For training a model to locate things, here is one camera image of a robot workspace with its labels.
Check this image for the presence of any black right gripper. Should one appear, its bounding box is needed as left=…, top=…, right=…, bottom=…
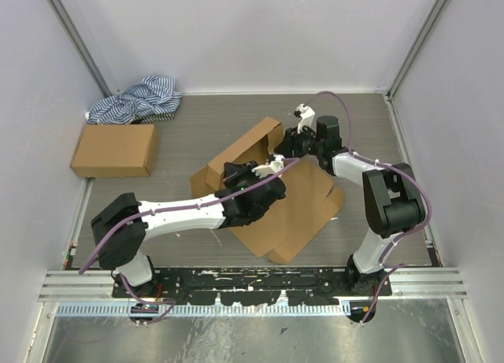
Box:
left=275, top=120, right=324, bottom=161

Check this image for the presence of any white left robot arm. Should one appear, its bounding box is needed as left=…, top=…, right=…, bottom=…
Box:
left=82, top=155, right=286, bottom=298

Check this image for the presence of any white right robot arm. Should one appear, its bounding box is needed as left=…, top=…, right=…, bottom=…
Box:
left=275, top=111, right=429, bottom=296

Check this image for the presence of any closed brown cardboard box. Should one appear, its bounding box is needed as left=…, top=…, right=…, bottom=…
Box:
left=70, top=124, right=158, bottom=178

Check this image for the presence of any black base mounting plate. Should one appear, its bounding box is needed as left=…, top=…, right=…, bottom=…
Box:
left=133, top=267, right=386, bottom=306

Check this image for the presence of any blue striped cloth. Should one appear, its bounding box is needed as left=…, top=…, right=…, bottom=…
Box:
left=84, top=76, right=183, bottom=125

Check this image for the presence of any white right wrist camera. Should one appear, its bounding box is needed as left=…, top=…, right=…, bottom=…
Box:
left=294, top=104, right=315, bottom=134

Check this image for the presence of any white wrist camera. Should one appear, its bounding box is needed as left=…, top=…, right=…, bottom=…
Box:
left=251, top=154, right=285, bottom=179
left=294, top=104, right=315, bottom=134

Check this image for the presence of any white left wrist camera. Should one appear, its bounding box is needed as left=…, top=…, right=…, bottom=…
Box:
left=251, top=154, right=285, bottom=179

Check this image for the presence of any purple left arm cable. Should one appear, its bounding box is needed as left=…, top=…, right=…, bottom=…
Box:
left=78, top=157, right=301, bottom=327

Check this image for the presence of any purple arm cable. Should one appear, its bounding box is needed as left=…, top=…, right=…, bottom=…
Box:
left=306, top=91, right=435, bottom=324
left=78, top=157, right=301, bottom=327

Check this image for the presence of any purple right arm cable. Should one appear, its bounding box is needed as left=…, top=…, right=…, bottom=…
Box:
left=306, top=91, right=435, bottom=324

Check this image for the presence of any aluminium front rail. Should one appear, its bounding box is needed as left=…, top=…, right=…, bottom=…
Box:
left=38, top=267, right=468, bottom=302

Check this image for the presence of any white slotted cable duct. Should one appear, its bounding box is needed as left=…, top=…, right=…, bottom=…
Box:
left=56, top=302, right=350, bottom=317

